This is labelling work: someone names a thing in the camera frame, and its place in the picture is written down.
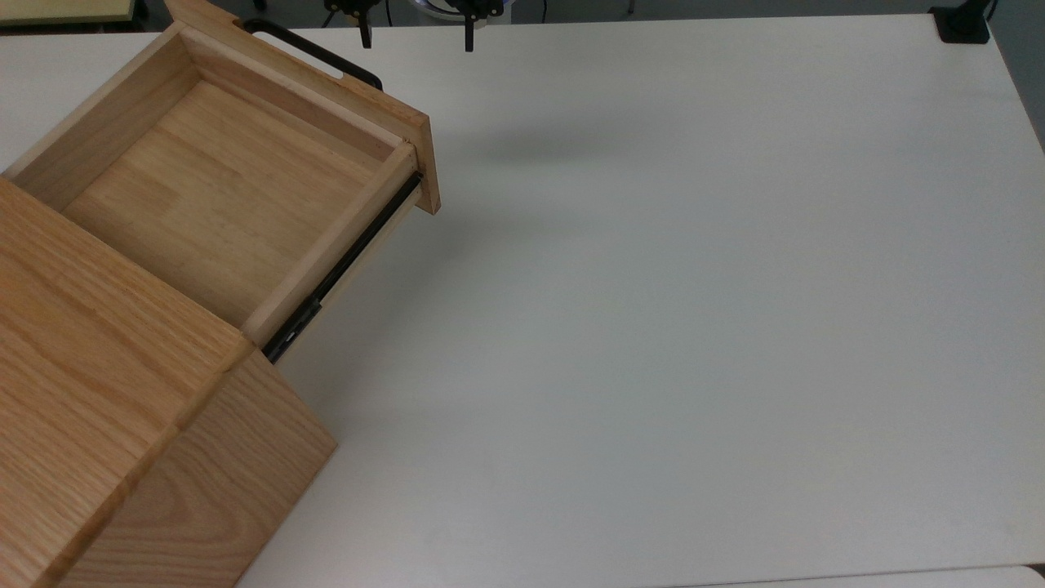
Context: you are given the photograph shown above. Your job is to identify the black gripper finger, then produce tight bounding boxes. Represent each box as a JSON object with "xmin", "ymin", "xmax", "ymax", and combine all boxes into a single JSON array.
[
  {"xmin": 325, "ymin": 0, "xmax": 385, "ymax": 50},
  {"xmin": 447, "ymin": 0, "xmax": 505, "ymax": 52}
]

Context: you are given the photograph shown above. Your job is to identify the wooden drawer with black handle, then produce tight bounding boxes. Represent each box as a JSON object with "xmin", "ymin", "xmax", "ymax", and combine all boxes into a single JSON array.
[{"xmin": 2, "ymin": 0, "xmax": 442, "ymax": 350}]

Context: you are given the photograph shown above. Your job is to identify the light wooden drawer cabinet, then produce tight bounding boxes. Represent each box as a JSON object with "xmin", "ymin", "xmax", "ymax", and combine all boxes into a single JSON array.
[{"xmin": 0, "ymin": 176, "xmax": 338, "ymax": 588}]

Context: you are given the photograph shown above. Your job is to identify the pale yellow board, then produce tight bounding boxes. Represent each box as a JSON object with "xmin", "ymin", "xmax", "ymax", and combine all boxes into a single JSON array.
[{"xmin": 0, "ymin": 0, "xmax": 136, "ymax": 26}]

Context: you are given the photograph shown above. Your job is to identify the black bar drawer handle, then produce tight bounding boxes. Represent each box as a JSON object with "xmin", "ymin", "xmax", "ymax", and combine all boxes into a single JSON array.
[{"xmin": 242, "ymin": 18, "xmax": 385, "ymax": 92}]

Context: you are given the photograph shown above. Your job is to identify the black metal drawer slide rail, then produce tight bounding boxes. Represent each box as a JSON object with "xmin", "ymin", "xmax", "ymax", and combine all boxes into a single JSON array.
[{"xmin": 261, "ymin": 171, "xmax": 424, "ymax": 365}]

